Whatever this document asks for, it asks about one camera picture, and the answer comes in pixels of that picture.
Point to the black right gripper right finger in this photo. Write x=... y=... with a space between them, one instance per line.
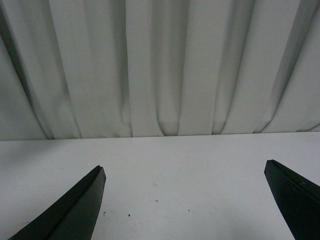
x=297 y=198

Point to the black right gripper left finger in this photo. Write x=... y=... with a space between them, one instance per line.
x=73 y=216

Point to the grey pleated curtain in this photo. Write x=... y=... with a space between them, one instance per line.
x=80 y=69

